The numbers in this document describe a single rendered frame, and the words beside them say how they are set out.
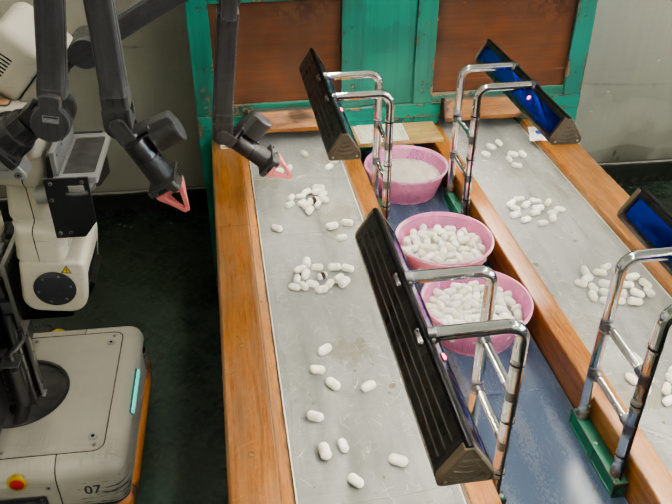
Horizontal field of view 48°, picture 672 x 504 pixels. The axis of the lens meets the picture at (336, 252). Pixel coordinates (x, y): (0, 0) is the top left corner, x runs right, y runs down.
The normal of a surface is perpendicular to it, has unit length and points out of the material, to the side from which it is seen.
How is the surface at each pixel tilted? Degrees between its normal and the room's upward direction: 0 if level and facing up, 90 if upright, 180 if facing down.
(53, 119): 90
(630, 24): 90
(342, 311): 0
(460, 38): 90
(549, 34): 90
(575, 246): 0
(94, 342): 0
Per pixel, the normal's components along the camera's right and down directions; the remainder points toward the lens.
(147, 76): 0.12, 0.55
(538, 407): 0.00, -0.83
